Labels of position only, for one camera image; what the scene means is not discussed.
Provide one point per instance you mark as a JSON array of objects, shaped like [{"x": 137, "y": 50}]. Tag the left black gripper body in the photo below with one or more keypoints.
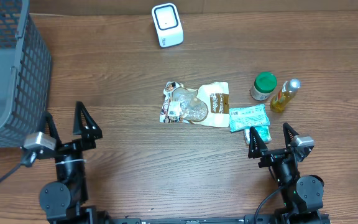
[{"x": 71, "y": 146}]

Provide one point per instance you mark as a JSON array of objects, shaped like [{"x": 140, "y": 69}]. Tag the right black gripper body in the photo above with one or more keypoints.
[{"x": 271, "y": 157}]

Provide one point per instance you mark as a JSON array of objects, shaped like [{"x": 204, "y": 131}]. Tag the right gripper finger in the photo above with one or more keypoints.
[
  {"x": 257, "y": 147},
  {"x": 289, "y": 133}
]

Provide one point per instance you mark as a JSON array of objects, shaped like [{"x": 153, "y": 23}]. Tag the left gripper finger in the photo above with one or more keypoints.
[
  {"x": 84, "y": 125},
  {"x": 48, "y": 127}
]

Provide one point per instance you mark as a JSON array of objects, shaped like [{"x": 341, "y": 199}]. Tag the small teal white packet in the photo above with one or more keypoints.
[{"x": 263, "y": 132}]

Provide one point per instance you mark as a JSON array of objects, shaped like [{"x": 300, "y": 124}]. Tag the teal white snack packet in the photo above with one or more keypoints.
[{"x": 243, "y": 118}]

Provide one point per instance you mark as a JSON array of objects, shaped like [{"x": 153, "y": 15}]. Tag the yellow liquid bottle silver cap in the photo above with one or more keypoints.
[{"x": 285, "y": 95}]

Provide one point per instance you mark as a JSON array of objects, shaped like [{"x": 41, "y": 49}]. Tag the green lid white jar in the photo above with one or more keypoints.
[{"x": 263, "y": 86}]

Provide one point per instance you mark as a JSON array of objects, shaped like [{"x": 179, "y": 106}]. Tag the brown snack packet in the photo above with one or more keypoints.
[{"x": 207, "y": 105}]

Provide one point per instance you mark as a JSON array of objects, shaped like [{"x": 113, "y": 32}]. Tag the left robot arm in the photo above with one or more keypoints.
[{"x": 63, "y": 199}]

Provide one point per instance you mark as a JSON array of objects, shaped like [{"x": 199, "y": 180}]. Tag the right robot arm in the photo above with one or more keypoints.
[{"x": 302, "y": 195}]

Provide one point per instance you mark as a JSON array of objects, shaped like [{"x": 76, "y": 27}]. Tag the white barcode scanner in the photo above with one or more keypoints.
[{"x": 167, "y": 25}]

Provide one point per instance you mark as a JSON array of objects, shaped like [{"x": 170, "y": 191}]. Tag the grey plastic mesh basket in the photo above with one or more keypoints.
[{"x": 25, "y": 73}]

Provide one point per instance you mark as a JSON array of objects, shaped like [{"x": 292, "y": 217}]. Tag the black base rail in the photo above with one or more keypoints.
[{"x": 247, "y": 219}]

